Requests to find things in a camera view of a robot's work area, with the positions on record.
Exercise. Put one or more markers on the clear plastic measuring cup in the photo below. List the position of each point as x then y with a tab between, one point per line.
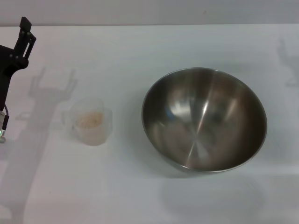
93	135

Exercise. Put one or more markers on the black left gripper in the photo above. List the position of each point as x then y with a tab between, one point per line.
7	70

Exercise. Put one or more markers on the white rice grains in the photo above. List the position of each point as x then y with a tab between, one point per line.
88	119

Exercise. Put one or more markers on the stainless steel mixing bowl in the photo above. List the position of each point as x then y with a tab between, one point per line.
205	121

